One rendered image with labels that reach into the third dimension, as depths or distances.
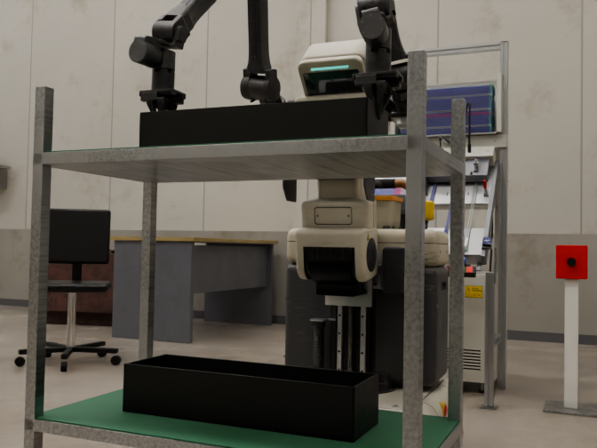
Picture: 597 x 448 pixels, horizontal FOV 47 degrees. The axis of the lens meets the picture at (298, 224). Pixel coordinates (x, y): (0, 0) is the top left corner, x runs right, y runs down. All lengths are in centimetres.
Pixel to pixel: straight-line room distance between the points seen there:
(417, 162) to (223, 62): 611
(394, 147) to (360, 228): 83
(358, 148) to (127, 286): 448
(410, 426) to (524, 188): 498
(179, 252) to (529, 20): 355
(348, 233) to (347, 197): 13
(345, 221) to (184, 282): 334
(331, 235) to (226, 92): 521
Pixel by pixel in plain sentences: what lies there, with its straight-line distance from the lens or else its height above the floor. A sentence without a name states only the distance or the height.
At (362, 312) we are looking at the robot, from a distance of 229.
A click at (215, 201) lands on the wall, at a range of 707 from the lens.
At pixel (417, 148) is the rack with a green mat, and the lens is 124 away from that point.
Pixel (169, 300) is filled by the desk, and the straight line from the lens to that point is 541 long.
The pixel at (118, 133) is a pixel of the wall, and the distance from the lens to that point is 785.
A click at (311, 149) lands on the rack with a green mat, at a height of 93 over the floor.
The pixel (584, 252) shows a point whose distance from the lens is 348.
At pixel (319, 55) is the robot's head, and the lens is 214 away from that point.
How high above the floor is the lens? 74
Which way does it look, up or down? 2 degrees up
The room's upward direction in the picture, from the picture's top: 1 degrees clockwise
